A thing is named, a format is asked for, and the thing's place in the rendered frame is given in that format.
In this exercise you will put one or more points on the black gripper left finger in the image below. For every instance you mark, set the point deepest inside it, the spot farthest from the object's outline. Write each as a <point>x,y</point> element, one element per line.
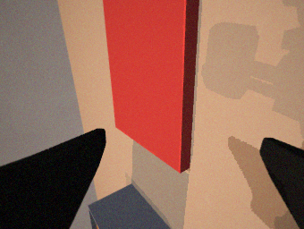
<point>45,190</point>

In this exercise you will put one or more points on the red lid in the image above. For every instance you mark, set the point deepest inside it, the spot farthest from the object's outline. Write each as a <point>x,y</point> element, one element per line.
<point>152,46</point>

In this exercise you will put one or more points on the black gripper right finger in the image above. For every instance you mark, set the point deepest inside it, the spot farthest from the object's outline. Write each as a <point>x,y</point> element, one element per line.
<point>285,166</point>

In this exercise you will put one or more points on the dark grey box with orange top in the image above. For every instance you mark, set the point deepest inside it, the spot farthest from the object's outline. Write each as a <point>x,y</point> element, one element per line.
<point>124,209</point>

